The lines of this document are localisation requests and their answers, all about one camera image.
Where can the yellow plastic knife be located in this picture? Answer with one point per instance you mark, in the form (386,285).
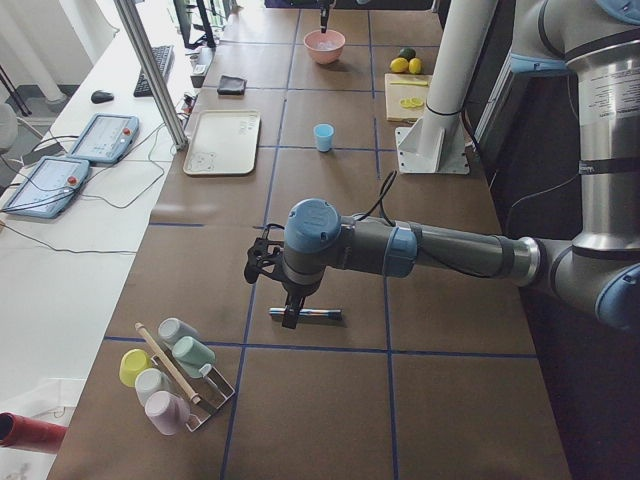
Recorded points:
(410,83)

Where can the black monitor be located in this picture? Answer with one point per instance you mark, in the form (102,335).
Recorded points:
(194,23)

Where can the black computer mouse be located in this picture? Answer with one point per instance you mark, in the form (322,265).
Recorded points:
(101,96)

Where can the blue teach pendant near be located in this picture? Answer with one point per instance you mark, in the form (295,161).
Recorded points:
(49,188)

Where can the lemon slices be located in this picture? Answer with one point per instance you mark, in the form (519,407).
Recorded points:
(411,103)

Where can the white pole mount base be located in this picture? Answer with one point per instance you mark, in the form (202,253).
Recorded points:
(435,143)

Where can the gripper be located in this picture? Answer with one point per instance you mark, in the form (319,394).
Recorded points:
(296,290)

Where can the bamboo cutting board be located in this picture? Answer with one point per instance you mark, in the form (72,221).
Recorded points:
(405,96)

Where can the grey folded cloth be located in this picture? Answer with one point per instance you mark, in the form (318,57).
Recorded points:
(231,86)

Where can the green avocado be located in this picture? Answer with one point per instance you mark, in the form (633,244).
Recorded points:
(407,53)

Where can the blue teach pendant far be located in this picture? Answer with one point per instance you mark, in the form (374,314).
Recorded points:
(105,139)

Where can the steel muddler black tip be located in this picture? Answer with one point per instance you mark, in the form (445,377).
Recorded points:
(308,314)

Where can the green cup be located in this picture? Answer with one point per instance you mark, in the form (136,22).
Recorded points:
(192,355)

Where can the blue plastic cup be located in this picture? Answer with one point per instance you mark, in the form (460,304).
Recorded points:
(323,135)

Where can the cream bear tray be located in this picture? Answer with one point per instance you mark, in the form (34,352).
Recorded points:
(224,143)

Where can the yellow cup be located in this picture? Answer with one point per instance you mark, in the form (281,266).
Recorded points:
(133,362)

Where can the yellow lemon near avocado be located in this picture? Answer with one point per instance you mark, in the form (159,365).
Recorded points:
(399,65)

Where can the yellow lemon outer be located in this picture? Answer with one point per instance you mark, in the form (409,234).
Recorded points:
(415,66)

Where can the metal cup rack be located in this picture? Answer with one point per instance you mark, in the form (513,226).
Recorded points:
(205,396)

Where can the pink cup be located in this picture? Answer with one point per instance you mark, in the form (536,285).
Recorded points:
(167,412)

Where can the blue teach pendant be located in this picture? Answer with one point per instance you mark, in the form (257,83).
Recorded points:
(105,139)
(49,188)

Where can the pink bowl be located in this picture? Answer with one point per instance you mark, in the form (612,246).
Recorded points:
(321,57)

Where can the clear ice cubes pile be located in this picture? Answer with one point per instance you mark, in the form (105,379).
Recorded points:
(325,45)

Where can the red cylinder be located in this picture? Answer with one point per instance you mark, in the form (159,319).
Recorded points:
(30,434)

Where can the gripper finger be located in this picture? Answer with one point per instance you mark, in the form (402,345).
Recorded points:
(325,7)

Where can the grey-white cup upper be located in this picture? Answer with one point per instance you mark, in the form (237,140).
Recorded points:
(172,329)

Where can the white cup lower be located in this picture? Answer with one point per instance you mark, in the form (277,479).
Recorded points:
(150,381)

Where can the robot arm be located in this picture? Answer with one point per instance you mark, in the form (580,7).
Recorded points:
(596,272)

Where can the aluminium frame post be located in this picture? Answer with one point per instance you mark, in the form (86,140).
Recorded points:
(135,30)

